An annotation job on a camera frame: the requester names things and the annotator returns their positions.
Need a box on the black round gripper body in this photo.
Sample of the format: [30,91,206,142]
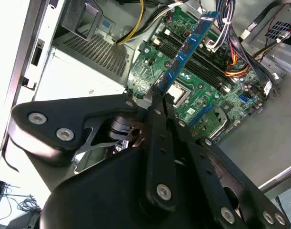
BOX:
[39,114,217,229]

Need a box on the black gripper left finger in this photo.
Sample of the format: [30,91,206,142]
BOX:
[8,90,181,213]

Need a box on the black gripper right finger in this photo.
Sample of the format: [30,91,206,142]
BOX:
[164,94,291,229]

